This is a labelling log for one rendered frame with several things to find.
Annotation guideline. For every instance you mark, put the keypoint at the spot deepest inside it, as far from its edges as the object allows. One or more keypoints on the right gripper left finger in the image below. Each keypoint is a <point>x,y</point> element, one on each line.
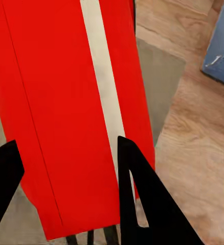
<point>11,173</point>

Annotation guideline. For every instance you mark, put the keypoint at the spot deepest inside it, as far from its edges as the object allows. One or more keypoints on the radio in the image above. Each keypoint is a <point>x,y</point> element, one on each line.
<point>70,84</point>

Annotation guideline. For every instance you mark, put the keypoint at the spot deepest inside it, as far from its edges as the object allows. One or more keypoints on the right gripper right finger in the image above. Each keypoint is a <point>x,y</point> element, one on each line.
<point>167,223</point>

